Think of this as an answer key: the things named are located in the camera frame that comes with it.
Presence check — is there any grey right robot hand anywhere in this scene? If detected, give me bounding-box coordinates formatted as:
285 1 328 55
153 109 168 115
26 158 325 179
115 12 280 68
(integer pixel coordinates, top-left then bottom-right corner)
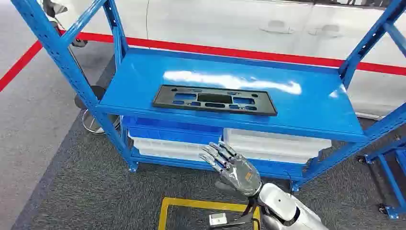
199 141 263 198

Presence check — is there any black plastic plate frame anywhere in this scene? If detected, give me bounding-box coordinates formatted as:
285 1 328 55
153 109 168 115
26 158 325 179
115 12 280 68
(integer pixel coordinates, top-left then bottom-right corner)
152 84 278 117

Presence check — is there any white plastic bin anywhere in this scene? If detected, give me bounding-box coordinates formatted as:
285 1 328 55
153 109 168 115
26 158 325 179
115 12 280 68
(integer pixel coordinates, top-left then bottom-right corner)
128 131 211 162
222 127 332 165

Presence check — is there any blue metal shelf rack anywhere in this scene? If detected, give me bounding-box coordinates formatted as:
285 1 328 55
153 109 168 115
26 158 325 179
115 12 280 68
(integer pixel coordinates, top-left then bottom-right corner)
11 0 406 193

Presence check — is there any blue plastic bin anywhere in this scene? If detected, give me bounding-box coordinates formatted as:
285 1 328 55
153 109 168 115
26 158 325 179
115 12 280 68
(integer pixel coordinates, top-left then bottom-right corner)
122 115 224 145

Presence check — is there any red barrier belt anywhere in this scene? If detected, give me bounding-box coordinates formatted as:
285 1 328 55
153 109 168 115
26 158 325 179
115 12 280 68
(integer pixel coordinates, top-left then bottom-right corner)
0 30 406 92

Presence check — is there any white car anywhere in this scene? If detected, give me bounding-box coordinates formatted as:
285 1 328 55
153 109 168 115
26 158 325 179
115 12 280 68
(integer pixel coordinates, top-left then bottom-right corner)
57 0 406 119

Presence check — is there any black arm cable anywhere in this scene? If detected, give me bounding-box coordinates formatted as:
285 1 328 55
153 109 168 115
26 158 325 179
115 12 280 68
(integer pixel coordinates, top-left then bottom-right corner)
242 197 261 230

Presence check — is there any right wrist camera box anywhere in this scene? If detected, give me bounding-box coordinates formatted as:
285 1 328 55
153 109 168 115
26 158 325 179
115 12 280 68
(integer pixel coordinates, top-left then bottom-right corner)
208 213 254 230

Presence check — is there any blue wheeled cart frame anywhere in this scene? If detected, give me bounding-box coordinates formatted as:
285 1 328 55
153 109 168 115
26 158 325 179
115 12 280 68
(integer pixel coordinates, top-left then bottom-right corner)
356 136 406 220

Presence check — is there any black stool with chrome ring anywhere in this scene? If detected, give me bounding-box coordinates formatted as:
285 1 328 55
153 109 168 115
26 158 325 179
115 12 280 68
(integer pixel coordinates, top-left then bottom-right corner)
74 85 122 135

